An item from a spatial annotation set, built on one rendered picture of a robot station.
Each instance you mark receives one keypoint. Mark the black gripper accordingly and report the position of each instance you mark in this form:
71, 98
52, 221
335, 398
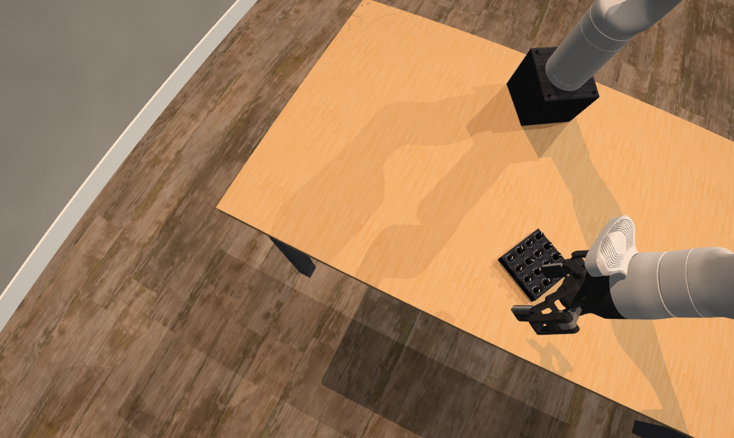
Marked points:
579, 295

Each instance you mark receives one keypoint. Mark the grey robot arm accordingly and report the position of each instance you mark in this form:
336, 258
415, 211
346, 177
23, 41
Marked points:
688, 283

